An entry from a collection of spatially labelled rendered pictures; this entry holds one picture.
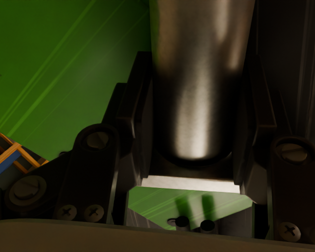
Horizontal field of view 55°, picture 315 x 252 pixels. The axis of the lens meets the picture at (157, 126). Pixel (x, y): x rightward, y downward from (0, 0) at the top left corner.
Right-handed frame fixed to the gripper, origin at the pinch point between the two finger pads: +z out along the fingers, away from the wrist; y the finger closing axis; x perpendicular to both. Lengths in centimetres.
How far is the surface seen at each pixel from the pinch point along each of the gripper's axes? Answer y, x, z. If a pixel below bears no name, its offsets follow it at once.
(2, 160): -311, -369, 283
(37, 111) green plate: -8.0, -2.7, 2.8
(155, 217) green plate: -2.3, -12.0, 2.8
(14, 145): -305, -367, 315
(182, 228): -0.3, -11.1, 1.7
